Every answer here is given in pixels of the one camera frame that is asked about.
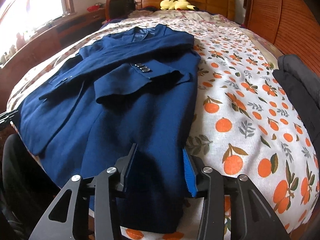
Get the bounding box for navy blue coat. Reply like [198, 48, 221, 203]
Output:
[16, 24, 200, 233]

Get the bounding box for orange print bed sheet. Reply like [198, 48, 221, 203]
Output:
[6, 17, 319, 239]

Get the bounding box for long wooden desk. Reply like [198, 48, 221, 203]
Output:
[0, 9, 105, 112]

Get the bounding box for wooden wardrobe with louvred doors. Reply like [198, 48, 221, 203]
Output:
[244, 0, 319, 75]

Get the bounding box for red bowl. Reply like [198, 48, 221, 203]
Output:
[87, 4, 100, 12]

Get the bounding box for floral quilt near headboard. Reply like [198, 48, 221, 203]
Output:
[127, 10, 240, 27]

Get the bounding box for yellow plush toy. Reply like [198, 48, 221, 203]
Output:
[160, 0, 199, 11]

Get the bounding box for window with wooden frame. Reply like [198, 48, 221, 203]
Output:
[1, 0, 74, 64]

